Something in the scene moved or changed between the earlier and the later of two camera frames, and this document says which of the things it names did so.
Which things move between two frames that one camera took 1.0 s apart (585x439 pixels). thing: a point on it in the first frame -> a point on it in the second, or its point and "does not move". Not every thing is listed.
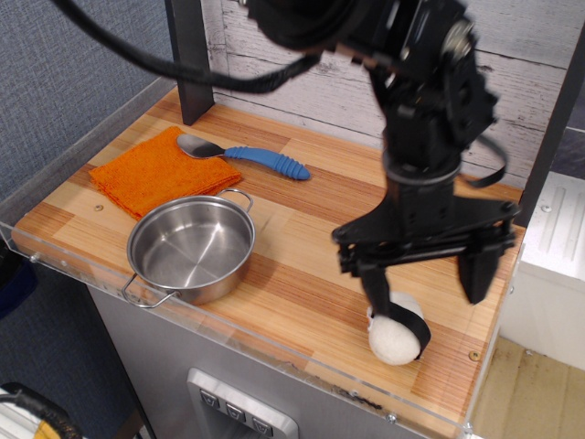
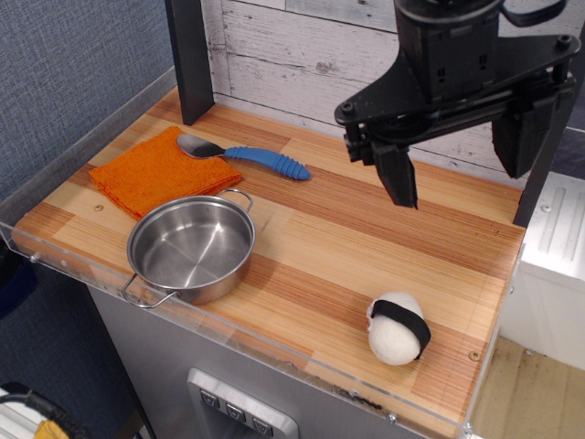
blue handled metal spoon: x=198 y=147 does not move
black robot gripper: x=425 y=220 -> x=451 y=74
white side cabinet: x=546 y=310 does not move
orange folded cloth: x=155 y=170 does not move
